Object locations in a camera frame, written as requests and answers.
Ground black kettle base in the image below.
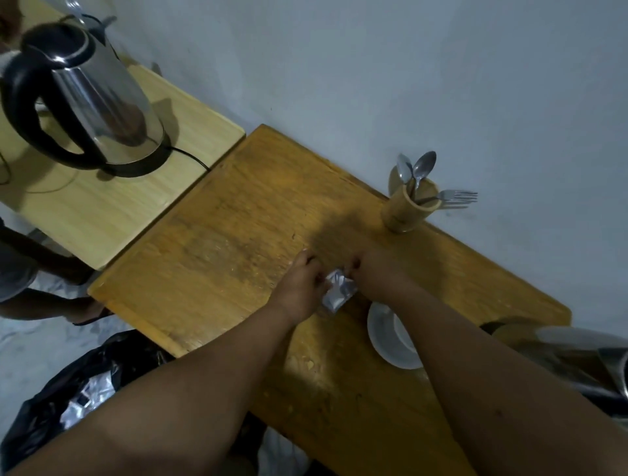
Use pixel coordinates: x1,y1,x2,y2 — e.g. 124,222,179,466
100,133,173,179

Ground person's left hand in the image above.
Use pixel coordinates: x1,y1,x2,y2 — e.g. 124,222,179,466
271,249,330,326

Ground bamboo cutlery holder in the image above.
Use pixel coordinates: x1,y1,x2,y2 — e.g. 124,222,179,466
381,167,441,234

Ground steel electric kettle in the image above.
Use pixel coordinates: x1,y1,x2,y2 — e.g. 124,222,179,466
0,21,167,170

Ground silver foil sachet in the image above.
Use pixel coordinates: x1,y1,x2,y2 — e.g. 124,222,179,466
321,269,359,315

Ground person's left forearm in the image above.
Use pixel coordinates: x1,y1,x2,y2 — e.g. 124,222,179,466
0,301,307,476

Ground white ceramic cup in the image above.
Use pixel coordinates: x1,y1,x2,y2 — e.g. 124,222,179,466
367,301,426,370

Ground steel fork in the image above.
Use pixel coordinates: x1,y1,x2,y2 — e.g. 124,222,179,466
417,190,479,207

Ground steel container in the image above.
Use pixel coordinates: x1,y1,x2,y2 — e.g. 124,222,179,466
481,320,628,433

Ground crumpled silver foil wrapper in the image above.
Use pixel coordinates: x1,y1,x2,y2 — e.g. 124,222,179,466
59,370,120,432

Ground steel spoon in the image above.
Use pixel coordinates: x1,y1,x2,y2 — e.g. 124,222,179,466
411,150,437,199
396,153,414,194

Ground black trash bag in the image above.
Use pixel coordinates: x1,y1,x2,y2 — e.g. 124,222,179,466
0,329,268,476

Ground person's right hand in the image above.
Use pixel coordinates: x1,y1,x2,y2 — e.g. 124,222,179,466
343,247,419,310

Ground black power cable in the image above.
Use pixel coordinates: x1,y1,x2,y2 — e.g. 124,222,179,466
168,145,212,173

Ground person's right forearm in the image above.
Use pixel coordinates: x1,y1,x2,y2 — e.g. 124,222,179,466
392,287,628,476

